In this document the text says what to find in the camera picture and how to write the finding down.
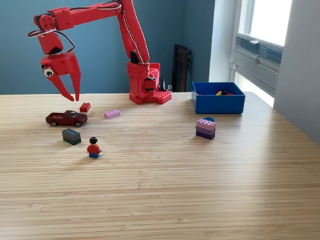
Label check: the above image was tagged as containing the small red white brick stack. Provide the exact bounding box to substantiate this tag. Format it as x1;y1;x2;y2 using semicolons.
79;102;92;117

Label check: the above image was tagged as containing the white window frame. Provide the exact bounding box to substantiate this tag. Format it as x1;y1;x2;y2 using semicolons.
236;0;293;48

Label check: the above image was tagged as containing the grey window vent unit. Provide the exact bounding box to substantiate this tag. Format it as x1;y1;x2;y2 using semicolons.
234;34;284;73

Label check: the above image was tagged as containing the arm wrist cable loop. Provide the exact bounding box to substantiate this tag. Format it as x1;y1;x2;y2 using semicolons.
27;27;76;54

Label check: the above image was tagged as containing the dark red toy pickup car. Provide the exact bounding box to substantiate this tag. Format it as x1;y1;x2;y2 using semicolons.
45;109;89;128

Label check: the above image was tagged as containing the pink purple brick stack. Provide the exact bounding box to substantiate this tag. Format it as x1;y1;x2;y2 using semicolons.
195;118;217;141

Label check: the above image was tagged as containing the grey brick stack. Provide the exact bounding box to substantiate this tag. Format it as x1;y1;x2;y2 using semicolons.
61;128;82;146

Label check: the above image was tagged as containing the toy figure red shirt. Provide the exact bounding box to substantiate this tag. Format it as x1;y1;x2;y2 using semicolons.
86;136;103;159

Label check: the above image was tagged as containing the blue plastic bin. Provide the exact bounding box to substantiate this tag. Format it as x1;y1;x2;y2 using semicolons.
191;81;246;115

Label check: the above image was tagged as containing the yellow toy digger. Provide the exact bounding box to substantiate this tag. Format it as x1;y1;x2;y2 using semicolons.
215;89;235;97

